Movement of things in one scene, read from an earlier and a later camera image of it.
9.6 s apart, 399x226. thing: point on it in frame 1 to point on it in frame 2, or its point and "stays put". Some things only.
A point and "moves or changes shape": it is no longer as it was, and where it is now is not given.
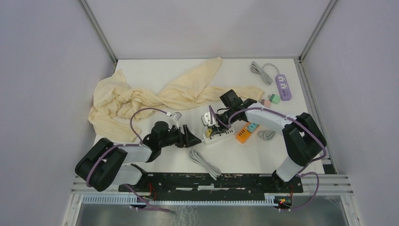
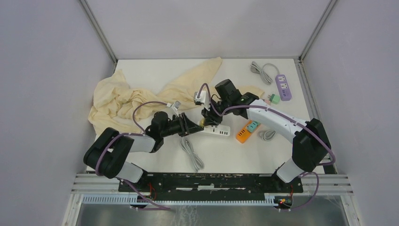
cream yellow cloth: [118, 108] stays put
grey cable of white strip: [213, 168] moves or changes shape
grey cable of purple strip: [255, 68] stays put
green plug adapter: [274, 98] stays put
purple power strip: [283, 87] stays put
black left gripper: [186, 140] to [187, 126]
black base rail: [157, 183] stays put
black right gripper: [220, 129] to [210, 118]
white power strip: [206, 139] moves or changes shape
